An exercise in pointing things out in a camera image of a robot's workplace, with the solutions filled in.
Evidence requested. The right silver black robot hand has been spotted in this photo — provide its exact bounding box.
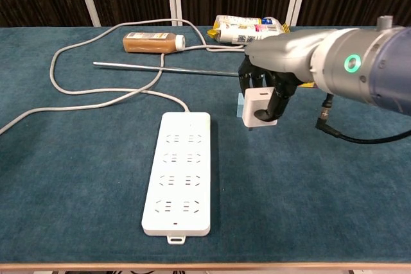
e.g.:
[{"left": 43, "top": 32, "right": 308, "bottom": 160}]
[{"left": 237, "top": 30, "right": 326, "bottom": 123}]

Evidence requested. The white plug adapter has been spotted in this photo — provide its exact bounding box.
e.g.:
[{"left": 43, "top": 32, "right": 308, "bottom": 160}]
[{"left": 241, "top": 87, "right": 279, "bottom": 131}]

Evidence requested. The white power strip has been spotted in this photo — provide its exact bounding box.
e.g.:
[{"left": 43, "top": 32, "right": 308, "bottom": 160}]
[{"left": 141, "top": 112, "right": 212, "bottom": 245}]

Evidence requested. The white yellow snack package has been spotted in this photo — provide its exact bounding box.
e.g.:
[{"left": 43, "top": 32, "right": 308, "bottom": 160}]
[{"left": 207, "top": 14, "right": 292, "bottom": 47}]

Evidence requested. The light blue cube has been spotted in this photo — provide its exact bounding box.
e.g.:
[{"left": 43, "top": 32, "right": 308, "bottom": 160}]
[{"left": 236, "top": 92, "right": 247, "bottom": 117}]

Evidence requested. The brown drink bottle white cap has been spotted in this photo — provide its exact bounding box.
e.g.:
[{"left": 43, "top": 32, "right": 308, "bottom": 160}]
[{"left": 122, "top": 31, "right": 186, "bottom": 54}]

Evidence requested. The thin metal rod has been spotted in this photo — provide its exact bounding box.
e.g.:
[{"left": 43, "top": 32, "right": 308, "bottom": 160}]
[{"left": 92, "top": 61, "right": 240, "bottom": 78}]

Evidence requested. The teal table cloth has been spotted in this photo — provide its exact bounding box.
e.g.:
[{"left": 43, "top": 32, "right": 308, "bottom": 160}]
[{"left": 0, "top": 25, "right": 411, "bottom": 264}]

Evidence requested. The gray power strip cable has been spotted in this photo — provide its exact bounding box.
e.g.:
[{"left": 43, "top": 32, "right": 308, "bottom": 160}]
[{"left": 0, "top": 18, "right": 247, "bottom": 136}]

